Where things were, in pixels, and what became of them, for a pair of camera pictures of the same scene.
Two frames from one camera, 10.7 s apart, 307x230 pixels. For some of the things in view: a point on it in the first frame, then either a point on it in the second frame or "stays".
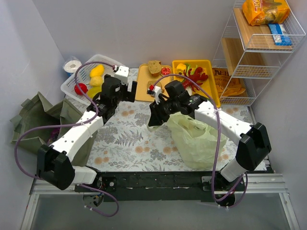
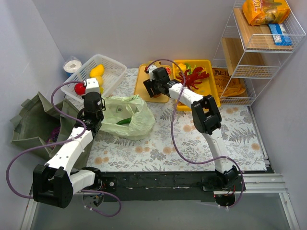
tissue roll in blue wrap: (71, 65) stays
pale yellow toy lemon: (96, 81) stays
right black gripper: (157, 111) to (150, 86)
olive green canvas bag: (41, 122) stays
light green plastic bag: (195, 139) to (127, 116)
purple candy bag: (54, 135) stays
